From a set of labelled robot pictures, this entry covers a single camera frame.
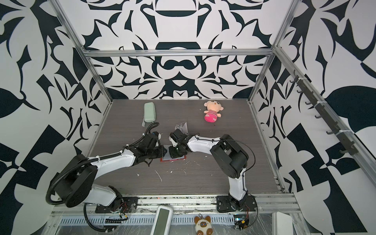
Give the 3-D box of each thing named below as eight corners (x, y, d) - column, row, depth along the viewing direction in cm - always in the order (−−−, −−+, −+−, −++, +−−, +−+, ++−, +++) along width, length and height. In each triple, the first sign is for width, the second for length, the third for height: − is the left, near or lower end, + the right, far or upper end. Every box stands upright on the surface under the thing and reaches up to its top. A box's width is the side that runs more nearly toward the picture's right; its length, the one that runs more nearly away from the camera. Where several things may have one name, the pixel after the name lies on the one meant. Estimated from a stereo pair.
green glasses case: (145, 123, 107) (144, 120, 105) (144, 105, 118) (144, 102, 116) (156, 121, 108) (155, 119, 106) (155, 104, 119) (154, 101, 117)
